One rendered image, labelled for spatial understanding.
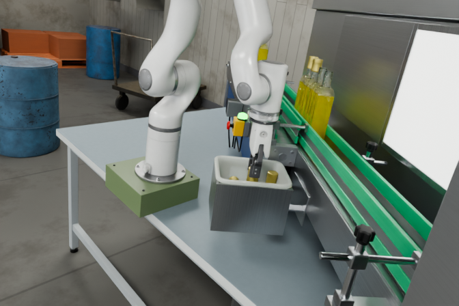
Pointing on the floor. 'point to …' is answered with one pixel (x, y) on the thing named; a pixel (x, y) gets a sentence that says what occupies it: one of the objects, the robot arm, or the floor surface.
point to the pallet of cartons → (46, 46)
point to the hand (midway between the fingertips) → (254, 168)
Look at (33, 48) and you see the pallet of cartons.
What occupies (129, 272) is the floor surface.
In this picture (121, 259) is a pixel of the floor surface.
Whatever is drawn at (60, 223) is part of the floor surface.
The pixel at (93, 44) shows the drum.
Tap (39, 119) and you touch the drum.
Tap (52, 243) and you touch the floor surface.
